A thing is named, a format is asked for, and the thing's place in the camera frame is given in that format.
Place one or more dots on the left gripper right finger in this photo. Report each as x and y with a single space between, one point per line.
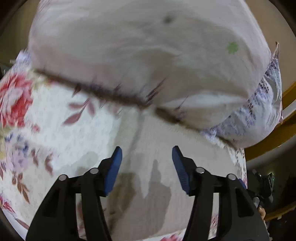
238 217

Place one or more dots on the lavender print right pillow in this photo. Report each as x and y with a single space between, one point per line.
256 119

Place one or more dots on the pink floral left pillow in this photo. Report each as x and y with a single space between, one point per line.
198 60

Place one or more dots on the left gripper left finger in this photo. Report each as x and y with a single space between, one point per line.
55 218

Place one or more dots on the beige cable-knit sweater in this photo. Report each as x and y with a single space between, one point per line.
147 200

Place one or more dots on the floral white bed quilt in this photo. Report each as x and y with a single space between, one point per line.
48 129

